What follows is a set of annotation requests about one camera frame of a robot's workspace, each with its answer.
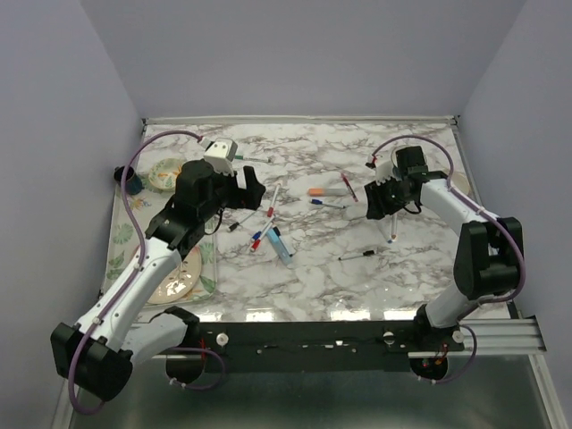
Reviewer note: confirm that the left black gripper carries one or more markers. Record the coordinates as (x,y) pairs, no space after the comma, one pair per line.
(249,197)

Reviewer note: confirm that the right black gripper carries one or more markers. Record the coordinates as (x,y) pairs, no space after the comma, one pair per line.
(374,192)

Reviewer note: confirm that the orange capped highlighter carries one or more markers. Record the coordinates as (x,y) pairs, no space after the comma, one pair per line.
(327,192)

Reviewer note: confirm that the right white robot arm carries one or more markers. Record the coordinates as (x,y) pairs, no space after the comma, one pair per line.
(489,262)

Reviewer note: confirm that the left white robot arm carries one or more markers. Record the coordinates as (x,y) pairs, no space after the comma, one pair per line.
(99,352)

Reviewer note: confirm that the red pen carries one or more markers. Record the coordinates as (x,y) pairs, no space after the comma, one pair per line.
(349,187)

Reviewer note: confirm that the black tipped marker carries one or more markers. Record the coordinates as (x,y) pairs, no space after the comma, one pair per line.
(235,225)

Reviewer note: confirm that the green capped marker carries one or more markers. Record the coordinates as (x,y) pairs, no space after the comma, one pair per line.
(254,159)

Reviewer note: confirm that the black capped marker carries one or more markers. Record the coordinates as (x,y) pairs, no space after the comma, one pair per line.
(366,253)
(284,241)

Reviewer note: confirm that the light blue highlighter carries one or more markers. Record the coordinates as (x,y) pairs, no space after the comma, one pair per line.
(279,248)

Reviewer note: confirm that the white bowl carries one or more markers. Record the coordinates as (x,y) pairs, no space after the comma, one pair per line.
(460,181)

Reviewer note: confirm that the floral ceramic bowl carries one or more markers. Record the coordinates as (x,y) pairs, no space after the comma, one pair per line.
(162,175)

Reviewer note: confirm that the dark blue metal cup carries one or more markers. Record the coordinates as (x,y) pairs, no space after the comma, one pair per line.
(133,184)

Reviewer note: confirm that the pink ceramic plate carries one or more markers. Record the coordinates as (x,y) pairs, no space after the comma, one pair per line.
(179,277)

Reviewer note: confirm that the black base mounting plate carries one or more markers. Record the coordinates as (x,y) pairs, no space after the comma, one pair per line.
(304,347)

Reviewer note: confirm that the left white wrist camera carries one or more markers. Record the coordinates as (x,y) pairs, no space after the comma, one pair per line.
(220,155)

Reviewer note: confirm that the aluminium frame rail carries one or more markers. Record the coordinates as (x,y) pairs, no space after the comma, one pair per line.
(507,337)

